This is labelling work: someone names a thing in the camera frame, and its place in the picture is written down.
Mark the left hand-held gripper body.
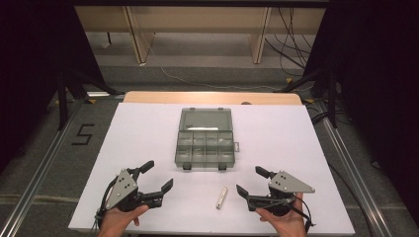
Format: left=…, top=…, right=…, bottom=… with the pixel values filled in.
left=105, top=168, right=163, bottom=213

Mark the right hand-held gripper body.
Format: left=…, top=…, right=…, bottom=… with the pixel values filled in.
left=246, top=170, right=316, bottom=217

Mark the small white tube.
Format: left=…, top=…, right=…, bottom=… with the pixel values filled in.
left=215, top=186, right=229, bottom=210

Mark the clear plastic compartment box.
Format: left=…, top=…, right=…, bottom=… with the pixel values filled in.
left=174, top=107, right=240, bottom=172

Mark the person's left hand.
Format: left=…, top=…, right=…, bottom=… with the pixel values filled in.
left=98, top=204, right=150, bottom=237

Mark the person's right hand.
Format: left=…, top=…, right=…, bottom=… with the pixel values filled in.
left=256, top=193, right=309, bottom=237

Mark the white board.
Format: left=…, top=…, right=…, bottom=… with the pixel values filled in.
left=67, top=102, right=357, bottom=237

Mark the wooden table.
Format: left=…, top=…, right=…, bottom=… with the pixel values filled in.
left=123, top=91, right=303, bottom=107

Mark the black metal stand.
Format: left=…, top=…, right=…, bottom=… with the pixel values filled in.
left=275, top=63, right=341, bottom=129
left=54, top=63, right=126, bottom=131

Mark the dark curtain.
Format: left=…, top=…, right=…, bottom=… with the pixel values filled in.
left=0, top=0, right=107, bottom=172
left=302, top=0, right=419, bottom=228

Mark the beige wooden bench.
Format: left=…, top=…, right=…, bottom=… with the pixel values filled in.
left=74, top=5, right=327, bottom=65

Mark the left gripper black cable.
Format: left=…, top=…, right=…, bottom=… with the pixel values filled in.
left=94, top=177, right=119, bottom=231

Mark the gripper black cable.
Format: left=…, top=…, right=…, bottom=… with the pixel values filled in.
left=94, top=177, right=119, bottom=231
left=287, top=197, right=316, bottom=233

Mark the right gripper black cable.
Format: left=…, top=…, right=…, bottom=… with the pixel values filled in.
left=287, top=197, right=316, bottom=233

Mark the black floor cable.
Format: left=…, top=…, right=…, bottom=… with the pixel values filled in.
left=325, top=160, right=378, bottom=237

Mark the metal floor rail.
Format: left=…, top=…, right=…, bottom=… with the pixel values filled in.
left=0, top=98, right=87, bottom=237
left=316, top=100, right=393, bottom=237

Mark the white floor cable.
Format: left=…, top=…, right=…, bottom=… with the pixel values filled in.
left=146, top=40, right=314, bottom=93

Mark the bundle of black cables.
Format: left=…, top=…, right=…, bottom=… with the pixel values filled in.
left=264, top=7, right=314, bottom=79

